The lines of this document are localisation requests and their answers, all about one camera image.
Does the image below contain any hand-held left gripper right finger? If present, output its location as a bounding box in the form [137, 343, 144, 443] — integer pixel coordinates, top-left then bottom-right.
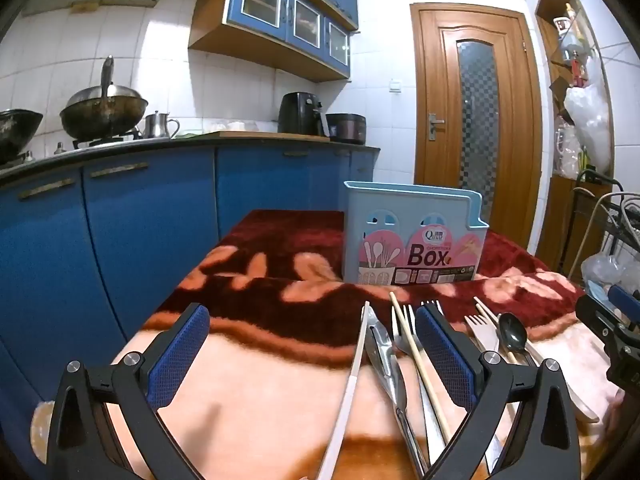
[414, 305, 583, 480]

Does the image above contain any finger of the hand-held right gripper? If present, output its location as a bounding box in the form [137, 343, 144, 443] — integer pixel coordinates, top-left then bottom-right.
[607, 284, 640, 318]
[575, 294, 632, 346]

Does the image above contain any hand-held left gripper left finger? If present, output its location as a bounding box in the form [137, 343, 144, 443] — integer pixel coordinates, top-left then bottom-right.
[46, 302, 211, 480]

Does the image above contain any black spoon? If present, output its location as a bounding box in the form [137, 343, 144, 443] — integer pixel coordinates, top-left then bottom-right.
[498, 312, 538, 366]

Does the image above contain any white chopstick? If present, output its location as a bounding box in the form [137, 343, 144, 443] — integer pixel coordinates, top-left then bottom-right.
[317, 301, 371, 480]

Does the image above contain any light blue utensil box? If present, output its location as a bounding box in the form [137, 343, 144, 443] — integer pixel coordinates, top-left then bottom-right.
[342, 180, 491, 286]

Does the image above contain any clear plastic bag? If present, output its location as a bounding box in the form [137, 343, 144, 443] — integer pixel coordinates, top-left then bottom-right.
[582, 252, 640, 306]

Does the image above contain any red and pink blanket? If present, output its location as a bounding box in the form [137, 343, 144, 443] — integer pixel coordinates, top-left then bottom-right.
[30, 209, 621, 480]

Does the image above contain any wooden shelf niche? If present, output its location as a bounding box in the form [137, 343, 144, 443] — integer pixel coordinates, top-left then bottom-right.
[534, 0, 616, 281]

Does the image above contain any black metal rack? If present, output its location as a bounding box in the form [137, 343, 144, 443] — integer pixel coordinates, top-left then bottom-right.
[570, 170, 640, 286]

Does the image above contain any blue base cabinet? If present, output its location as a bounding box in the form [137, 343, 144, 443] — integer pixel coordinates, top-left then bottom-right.
[0, 137, 381, 461]

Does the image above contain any white wrapped jug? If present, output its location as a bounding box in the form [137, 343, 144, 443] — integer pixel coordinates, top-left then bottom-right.
[555, 125, 581, 178]

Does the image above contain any white plastic bag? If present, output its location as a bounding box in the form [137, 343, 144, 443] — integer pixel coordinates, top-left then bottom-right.
[565, 82, 613, 173]

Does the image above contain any gas stove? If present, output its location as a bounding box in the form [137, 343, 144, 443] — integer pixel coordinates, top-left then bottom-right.
[72, 130, 143, 150]

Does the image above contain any steel kettle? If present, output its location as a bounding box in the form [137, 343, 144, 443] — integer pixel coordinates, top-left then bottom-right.
[142, 111, 181, 139]

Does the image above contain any wooden cutting board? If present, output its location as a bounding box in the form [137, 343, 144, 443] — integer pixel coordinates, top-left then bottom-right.
[192, 131, 331, 140]

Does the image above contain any clear bag of buns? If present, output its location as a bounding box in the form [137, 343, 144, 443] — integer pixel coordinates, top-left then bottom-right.
[210, 120, 278, 135]

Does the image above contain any dark rice cooker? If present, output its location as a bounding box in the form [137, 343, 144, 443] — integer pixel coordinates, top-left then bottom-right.
[326, 113, 367, 145]

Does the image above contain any steel wok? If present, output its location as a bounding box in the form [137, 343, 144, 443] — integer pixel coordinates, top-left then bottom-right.
[59, 91, 149, 142]

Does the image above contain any black air fryer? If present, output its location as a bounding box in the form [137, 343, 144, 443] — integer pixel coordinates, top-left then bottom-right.
[277, 92, 326, 136]

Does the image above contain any steel wok lid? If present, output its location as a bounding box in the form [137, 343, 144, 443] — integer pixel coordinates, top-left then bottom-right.
[69, 56, 145, 103]

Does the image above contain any black wok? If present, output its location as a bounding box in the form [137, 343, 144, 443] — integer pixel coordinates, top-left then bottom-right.
[0, 109, 44, 163]

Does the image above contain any yellow bottle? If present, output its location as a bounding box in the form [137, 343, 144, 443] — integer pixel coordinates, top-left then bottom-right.
[565, 3, 584, 41]

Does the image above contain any wooden door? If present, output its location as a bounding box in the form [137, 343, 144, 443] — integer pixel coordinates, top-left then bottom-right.
[410, 2, 543, 251]

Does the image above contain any white cable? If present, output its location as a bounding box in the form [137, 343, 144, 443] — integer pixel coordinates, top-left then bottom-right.
[577, 192, 640, 281]

